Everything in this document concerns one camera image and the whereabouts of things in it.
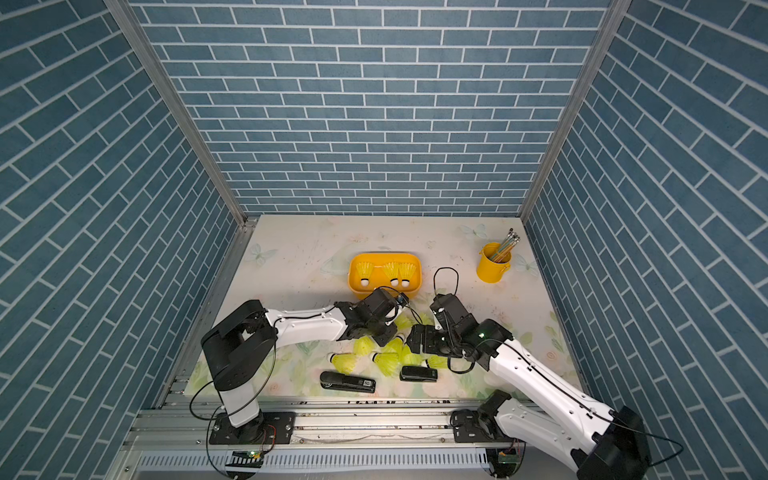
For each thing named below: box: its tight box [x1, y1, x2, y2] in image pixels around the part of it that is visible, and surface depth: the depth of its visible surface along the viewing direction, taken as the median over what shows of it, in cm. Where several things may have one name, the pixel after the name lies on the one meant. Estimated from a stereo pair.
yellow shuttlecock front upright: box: [400, 344, 423, 367], surface depth 86 cm
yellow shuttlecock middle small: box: [379, 332, 411, 357], surface depth 87 cm
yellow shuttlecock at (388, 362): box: [369, 351, 401, 378], surface depth 85 cm
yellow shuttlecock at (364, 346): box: [353, 336, 376, 356], surface depth 88 cm
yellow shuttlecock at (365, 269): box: [356, 261, 374, 287], surface depth 102 cm
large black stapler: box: [320, 371, 377, 394], surface depth 79 cm
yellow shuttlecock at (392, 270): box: [384, 261, 399, 287], surface depth 101 cm
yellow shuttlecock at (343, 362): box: [327, 352, 357, 375], surface depth 85 cm
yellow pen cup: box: [476, 242, 512, 283], surface depth 98 cm
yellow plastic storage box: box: [348, 252, 422, 301], surface depth 103 cm
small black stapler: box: [400, 366, 438, 382], surface depth 83 cm
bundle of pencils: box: [489, 227, 521, 263], surface depth 97 cm
